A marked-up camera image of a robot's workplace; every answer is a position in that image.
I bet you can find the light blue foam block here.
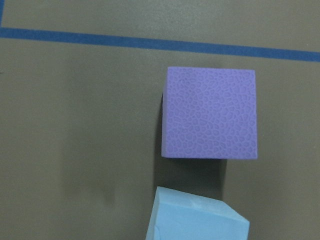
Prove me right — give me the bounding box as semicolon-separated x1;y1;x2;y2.
145;186;250;240

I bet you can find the purple foam block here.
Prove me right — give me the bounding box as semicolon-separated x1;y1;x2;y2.
161;66;258;160

